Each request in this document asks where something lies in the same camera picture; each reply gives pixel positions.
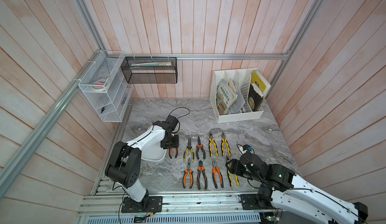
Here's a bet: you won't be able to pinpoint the white plastic storage box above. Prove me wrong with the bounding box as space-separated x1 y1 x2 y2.
141 145 166 164

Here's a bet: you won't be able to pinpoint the white wire mesh shelf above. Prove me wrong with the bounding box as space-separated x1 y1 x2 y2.
78 51 133 122

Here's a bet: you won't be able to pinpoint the colourful cover book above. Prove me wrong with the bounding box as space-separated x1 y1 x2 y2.
216 79 238 115

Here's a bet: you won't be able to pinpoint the black mesh wall basket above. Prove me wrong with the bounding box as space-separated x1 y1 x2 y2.
121 57 178 84

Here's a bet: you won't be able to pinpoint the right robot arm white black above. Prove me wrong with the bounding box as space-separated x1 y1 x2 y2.
225 151 369 224

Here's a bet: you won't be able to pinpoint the orange black combination pliers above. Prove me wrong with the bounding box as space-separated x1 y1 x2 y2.
210 159 224 190

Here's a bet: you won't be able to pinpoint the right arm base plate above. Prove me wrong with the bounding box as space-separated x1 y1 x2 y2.
239 194 273 211

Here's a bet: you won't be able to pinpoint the orange black greener pliers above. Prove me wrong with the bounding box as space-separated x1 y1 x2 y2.
183 158 194 188

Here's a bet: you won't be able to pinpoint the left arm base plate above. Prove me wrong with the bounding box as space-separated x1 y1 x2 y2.
121 196 163 214

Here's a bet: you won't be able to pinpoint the white file organizer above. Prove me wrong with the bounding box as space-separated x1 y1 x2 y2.
210 68 266 123

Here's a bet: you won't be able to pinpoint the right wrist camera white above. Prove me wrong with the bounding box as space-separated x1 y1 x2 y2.
239 145 255 154

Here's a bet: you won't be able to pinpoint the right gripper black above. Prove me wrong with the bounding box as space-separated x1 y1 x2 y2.
224 158 262 184

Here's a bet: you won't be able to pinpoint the yellow handled pliers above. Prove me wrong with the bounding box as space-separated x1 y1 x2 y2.
221 132 232 157

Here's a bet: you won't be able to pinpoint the tape roll on shelf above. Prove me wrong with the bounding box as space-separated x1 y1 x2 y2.
90 79 110 92

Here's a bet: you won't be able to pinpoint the yellow black long-nose pliers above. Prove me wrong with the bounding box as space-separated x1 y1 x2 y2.
184 137 195 162

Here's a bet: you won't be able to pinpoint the orange black cutting pliers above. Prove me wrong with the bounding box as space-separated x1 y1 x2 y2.
196 160 209 190

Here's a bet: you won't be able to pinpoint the dark cover book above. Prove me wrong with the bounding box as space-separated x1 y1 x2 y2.
248 83 264 111

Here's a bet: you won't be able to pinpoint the orange black long-nose pliers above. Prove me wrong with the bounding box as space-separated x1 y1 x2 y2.
196 136 206 160

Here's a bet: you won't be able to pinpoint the orange black small pliers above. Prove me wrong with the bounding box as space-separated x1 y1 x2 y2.
169 148 179 159

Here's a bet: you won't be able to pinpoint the aluminium rail frame front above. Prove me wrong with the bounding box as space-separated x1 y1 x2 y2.
79 190 326 217

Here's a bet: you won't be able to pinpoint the yellow book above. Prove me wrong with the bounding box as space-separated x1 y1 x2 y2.
251 70 271 96

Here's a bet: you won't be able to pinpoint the yellow black combination pliers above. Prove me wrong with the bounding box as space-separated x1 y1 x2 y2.
226 156 241 188
209 132 219 157

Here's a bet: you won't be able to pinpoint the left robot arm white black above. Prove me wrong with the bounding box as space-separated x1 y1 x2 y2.
105 115 179 204

